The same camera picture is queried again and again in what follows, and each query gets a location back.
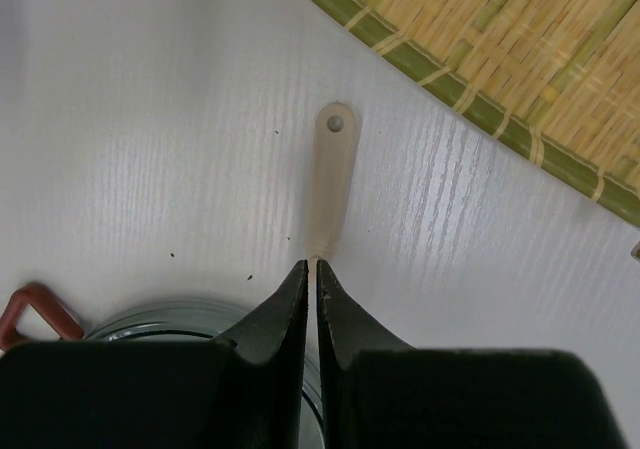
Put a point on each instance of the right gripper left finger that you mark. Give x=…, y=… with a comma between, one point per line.
x=164, y=388

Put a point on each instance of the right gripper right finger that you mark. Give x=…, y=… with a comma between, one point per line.
x=380, y=392

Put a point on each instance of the beige spoon handle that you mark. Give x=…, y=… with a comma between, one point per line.
x=336, y=136

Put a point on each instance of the metal tongs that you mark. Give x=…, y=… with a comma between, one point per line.
x=635, y=253

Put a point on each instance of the bamboo tray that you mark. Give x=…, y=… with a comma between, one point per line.
x=557, y=81

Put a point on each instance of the grey lid with handle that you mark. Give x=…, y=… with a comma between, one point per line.
x=173, y=319

